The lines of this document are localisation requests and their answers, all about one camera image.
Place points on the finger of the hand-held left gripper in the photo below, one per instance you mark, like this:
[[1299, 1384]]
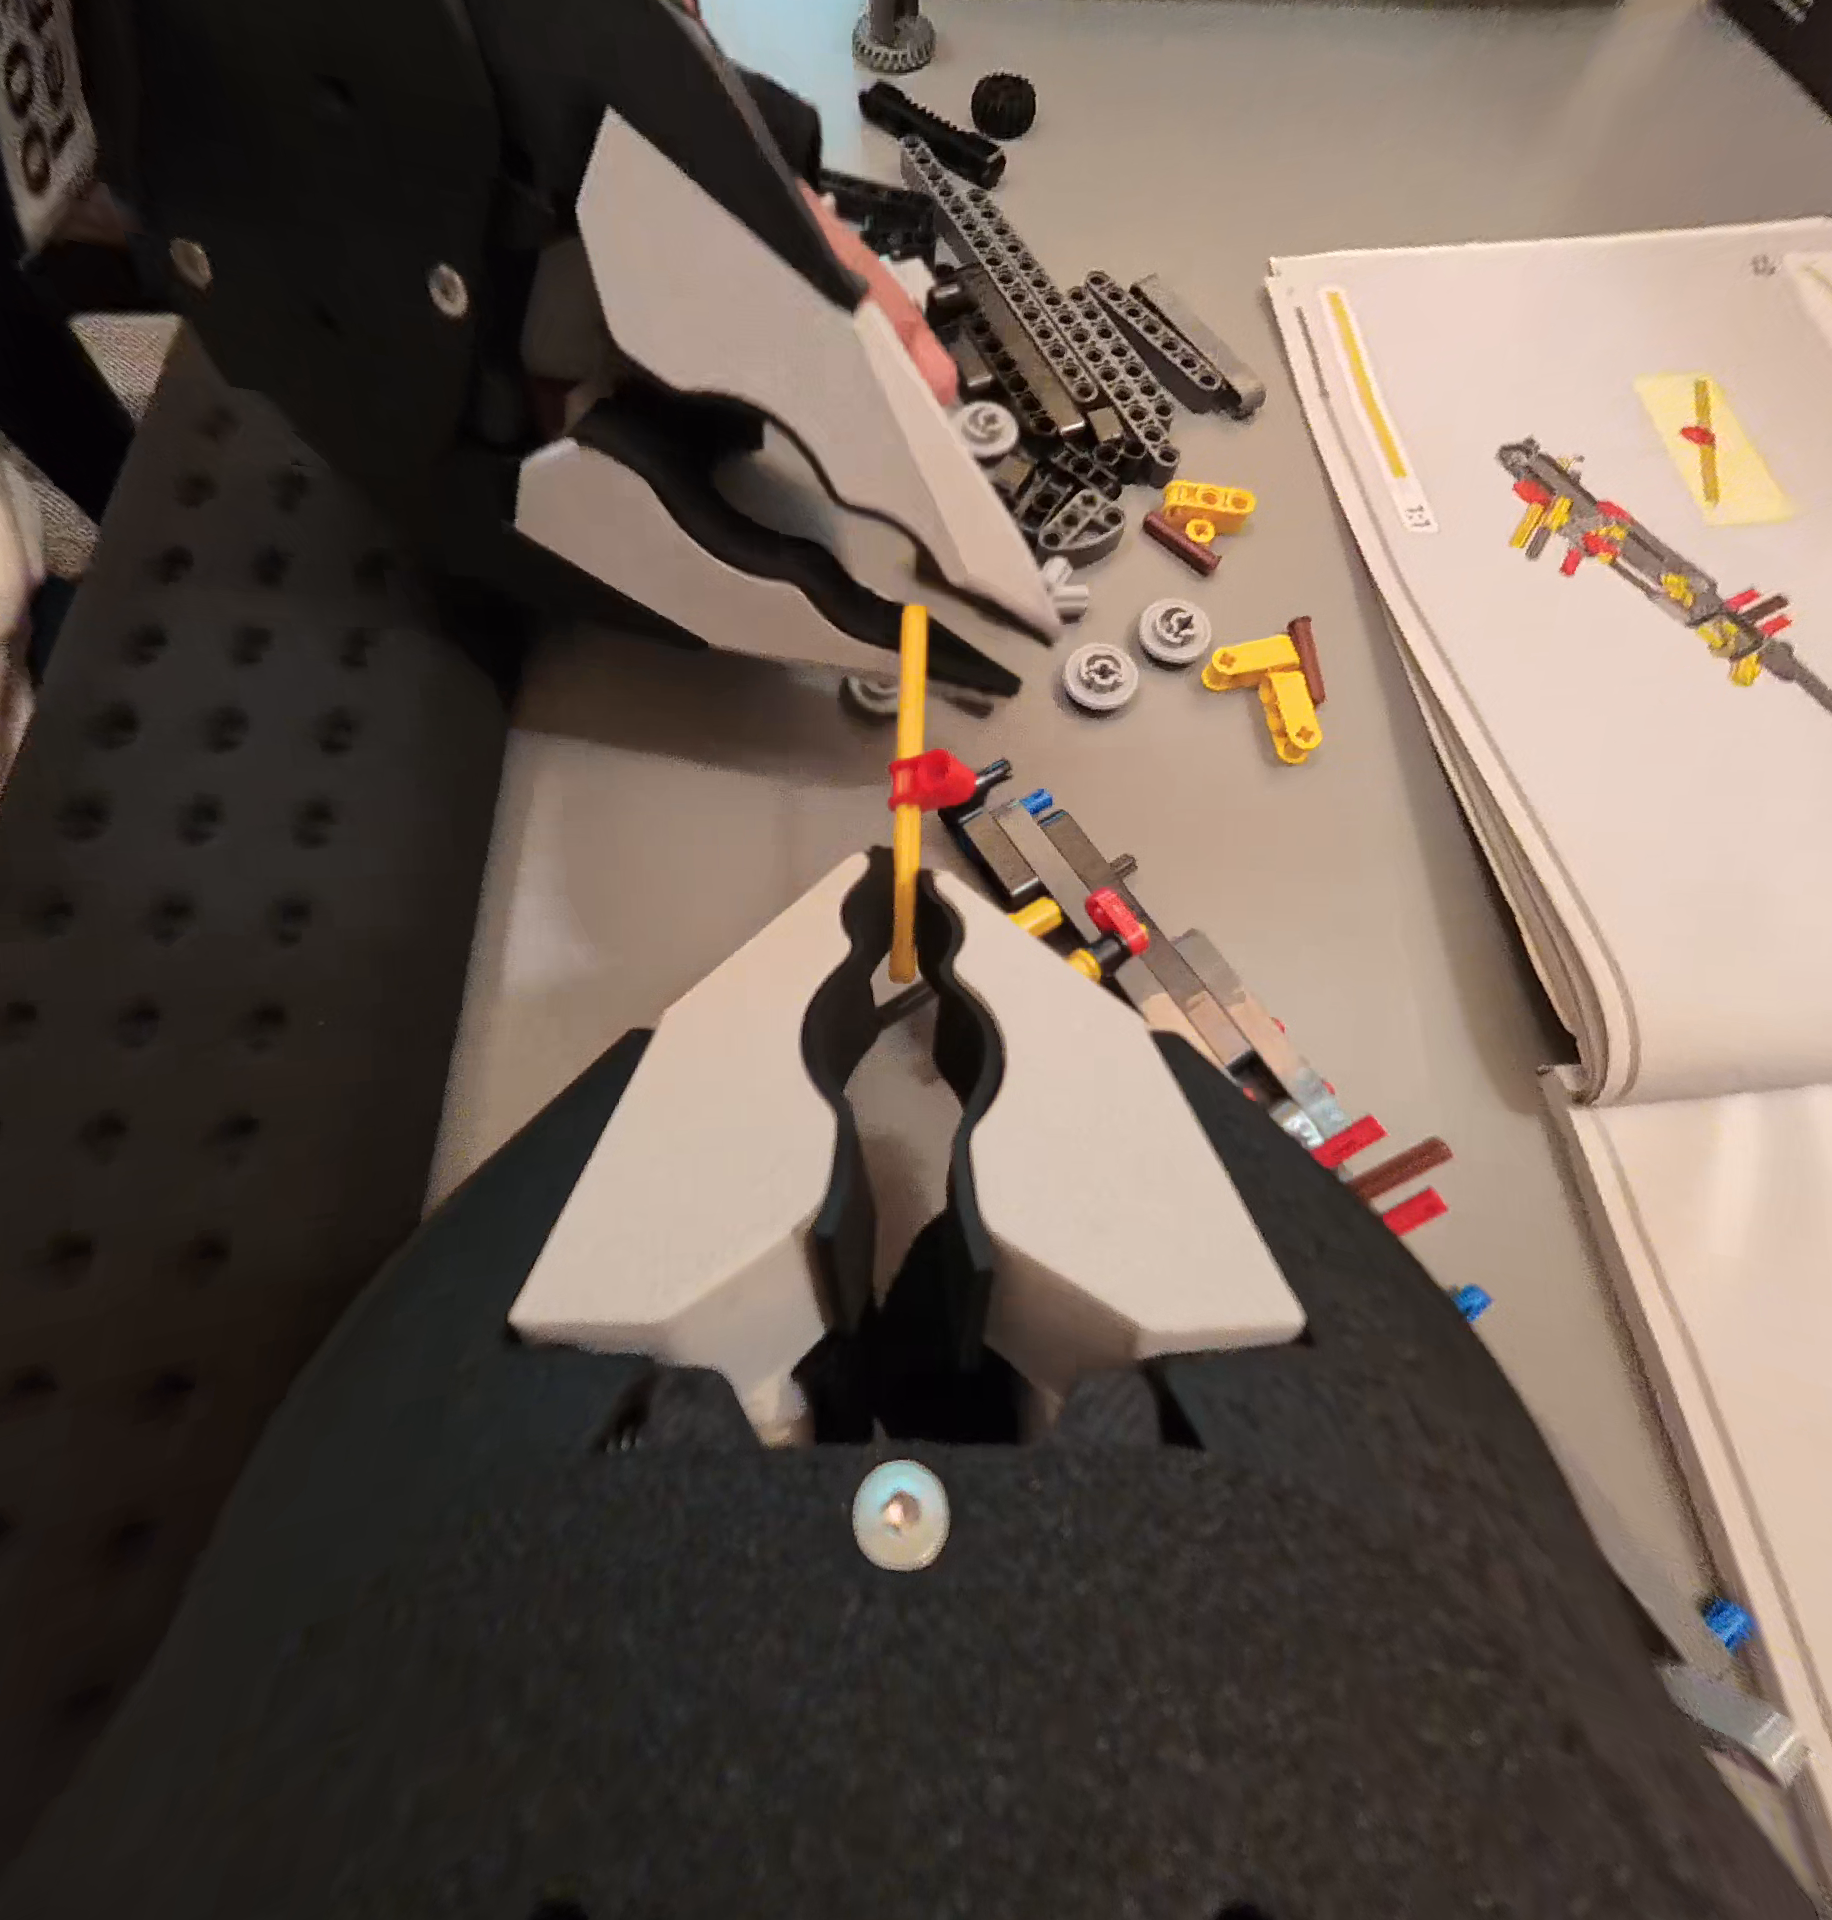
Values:
[[630, 540], [736, 301]]

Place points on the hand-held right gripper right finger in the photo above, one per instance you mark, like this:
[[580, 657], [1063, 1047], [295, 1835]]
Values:
[[1141, 1185]]

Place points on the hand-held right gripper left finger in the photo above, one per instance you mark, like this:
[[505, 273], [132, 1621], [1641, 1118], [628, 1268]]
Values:
[[676, 1185]]

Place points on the long yellow lego axle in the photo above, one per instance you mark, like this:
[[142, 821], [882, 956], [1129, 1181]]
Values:
[[910, 691]]

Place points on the grey lego beam assembly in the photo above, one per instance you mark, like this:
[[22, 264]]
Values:
[[1066, 871]]

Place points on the red lego bush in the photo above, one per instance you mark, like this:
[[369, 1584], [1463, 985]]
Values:
[[927, 781]]

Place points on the lego instruction booklet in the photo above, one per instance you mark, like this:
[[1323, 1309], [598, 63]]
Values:
[[1606, 601]]

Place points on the grey lego wheel hub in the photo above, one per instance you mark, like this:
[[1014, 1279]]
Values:
[[988, 426], [866, 695], [1175, 633], [1099, 677]]

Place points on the yellow lego axle connector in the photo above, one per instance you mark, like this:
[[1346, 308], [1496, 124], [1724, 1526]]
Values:
[[1291, 720]]

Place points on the short brown lego axle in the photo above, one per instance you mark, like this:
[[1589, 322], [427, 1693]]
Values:
[[1181, 545], [1304, 661]]

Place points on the yellow three-hole lego beam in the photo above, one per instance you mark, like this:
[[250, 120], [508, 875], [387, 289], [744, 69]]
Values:
[[1208, 505]]

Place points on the person's left hand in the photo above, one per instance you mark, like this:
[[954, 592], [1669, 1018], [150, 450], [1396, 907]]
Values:
[[901, 315]]

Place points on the pile of black grey beams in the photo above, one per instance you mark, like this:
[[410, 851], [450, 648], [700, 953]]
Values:
[[1066, 331]]

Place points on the black perforated panel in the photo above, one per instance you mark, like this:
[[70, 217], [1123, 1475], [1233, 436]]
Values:
[[181, 975]]

